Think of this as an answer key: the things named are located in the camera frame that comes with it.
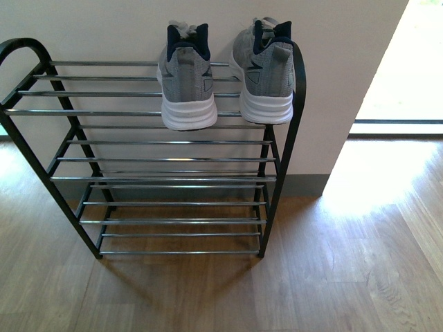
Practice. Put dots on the grey knit sneaker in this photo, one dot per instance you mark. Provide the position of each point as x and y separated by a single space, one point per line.
185 75
262 59

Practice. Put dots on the black metal shoe rack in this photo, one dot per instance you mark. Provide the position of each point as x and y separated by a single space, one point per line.
92 133

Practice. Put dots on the right window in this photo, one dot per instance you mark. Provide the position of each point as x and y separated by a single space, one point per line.
405 97

